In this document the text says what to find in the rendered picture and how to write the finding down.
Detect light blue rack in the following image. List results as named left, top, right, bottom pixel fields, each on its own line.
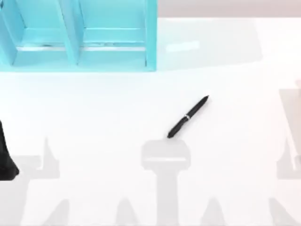
left=0, top=0, right=158, bottom=73

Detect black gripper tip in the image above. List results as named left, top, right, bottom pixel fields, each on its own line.
left=0, top=120, right=20, bottom=181

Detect black pen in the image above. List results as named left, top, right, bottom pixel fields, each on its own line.
left=166, top=95, right=210, bottom=139

